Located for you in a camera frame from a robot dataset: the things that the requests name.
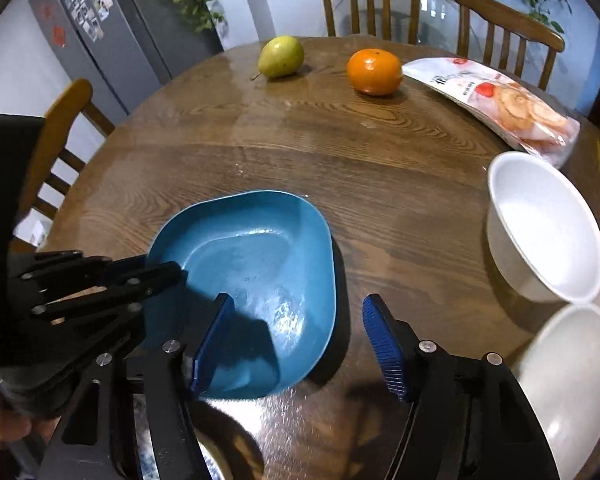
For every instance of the orange tangerine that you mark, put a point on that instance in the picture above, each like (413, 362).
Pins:
(375, 71)

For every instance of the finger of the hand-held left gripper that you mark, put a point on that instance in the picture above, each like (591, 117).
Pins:
(80, 266)
(150, 280)

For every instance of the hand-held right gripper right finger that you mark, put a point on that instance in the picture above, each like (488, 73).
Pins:
(386, 350)

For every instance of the group of fridge photo magnets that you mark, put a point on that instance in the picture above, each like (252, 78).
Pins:
(87, 0)

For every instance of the grey refrigerator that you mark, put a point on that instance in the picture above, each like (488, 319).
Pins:
(130, 35)

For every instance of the white bread bag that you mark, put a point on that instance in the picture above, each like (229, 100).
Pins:
(505, 100)

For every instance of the hanging green vine plant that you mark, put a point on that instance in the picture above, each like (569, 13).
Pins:
(547, 7)

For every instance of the person's left hand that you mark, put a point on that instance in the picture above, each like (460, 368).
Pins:
(0, 427)

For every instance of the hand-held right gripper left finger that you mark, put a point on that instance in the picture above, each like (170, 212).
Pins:
(211, 345)

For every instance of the blue plastic bowl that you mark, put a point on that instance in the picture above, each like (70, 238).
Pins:
(270, 260)

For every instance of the white ceramic bowl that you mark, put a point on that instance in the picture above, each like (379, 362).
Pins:
(565, 385)
(545, 225)

